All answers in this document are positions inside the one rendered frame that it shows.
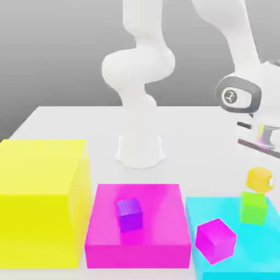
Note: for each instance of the small purple cube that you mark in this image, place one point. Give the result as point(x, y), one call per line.
point(129, 216)

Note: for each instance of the large yellow box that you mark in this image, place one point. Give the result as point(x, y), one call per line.
point(37, 207)

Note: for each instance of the small orange cube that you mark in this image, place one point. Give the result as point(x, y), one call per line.
point(258, 180)

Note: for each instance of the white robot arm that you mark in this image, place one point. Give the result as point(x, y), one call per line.
point(140, 65)

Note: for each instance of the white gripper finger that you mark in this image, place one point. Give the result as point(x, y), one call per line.
point(272, 181)

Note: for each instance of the small green cube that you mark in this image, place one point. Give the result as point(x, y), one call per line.
point(253, 209)

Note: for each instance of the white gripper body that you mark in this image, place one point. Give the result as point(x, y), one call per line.
point(260, 151)

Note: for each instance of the large cyan box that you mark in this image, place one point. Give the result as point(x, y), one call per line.
point(251, 251)

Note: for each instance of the large magenta box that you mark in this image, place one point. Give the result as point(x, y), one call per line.
point(157, 229)

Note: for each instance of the small magenta cube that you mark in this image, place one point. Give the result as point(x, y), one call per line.
point(215, 242)

